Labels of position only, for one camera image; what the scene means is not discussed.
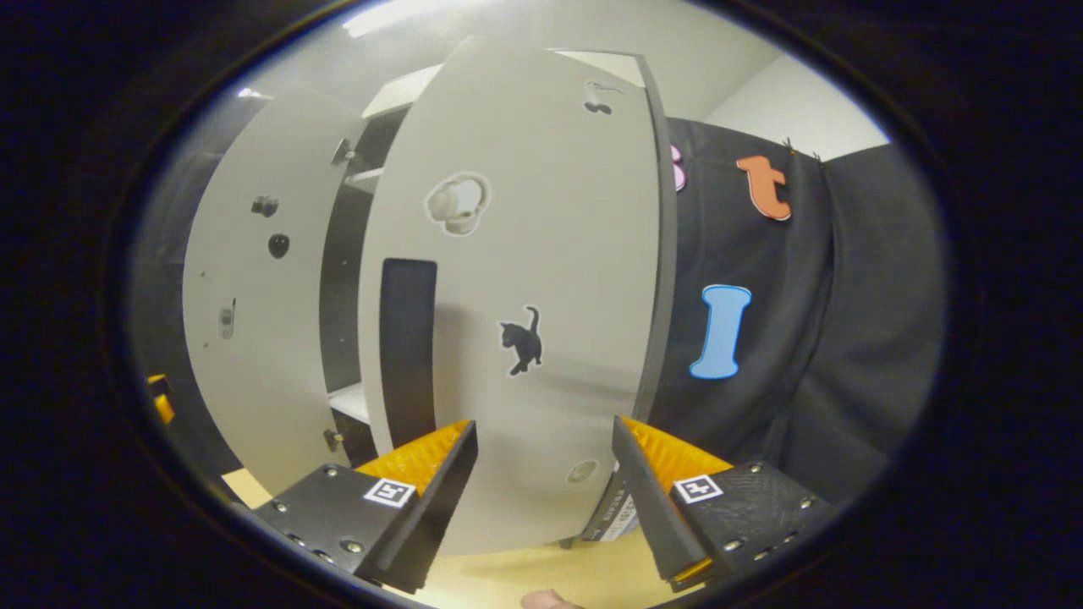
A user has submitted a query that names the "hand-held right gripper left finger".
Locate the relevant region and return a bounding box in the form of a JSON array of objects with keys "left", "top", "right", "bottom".
[{"left": 254, "top": 420, "right": 478, "bottom": 595}]

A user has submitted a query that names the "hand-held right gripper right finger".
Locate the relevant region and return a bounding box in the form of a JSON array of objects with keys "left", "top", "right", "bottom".
[{"left": 611, "top": 414, "right": 834, "bottom": 593}]

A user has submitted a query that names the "white cabinet door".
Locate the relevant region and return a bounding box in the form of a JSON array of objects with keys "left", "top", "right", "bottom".
[
  {"left": 182, "top": 85, "right": 366, "bottom": 496},
  {"left": 360, "top": 38, "right": 678, "bottom": 555}
]

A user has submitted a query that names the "white shoe cabinet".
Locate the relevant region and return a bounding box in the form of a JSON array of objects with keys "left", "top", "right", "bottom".
[{"left": 182, "top": 38, "right": 678, "bottom": 555}]

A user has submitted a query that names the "small white box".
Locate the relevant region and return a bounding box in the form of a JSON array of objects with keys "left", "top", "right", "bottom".
[{"left": 582, "top": 478, "right": 641, "bottom": 543}]

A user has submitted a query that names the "black backdrop cloth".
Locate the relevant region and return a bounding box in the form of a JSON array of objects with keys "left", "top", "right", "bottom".
[{"left": 127, "top": 118, "right": 948, "bottom": 487}]

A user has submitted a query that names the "black door handle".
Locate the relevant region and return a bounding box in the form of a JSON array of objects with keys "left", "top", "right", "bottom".
[{"left": 380, "top": 258, "right": 439, "bottom": 451}]

